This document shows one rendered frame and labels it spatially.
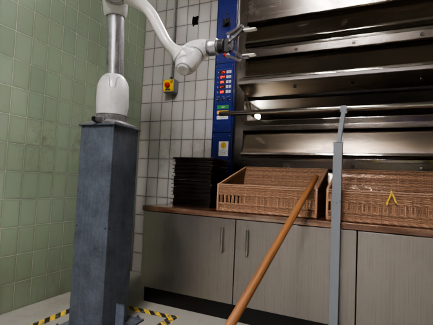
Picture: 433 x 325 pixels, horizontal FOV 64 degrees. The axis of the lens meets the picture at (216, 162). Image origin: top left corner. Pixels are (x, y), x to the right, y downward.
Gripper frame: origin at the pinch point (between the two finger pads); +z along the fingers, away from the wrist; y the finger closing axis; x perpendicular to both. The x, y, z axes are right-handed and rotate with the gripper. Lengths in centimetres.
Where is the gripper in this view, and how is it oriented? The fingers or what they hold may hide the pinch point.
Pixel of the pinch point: (254, 42)
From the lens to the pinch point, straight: 193.2
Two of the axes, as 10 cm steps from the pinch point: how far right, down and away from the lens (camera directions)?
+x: -4.2, -0.7, -9.0
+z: 9.0, 0.2, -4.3
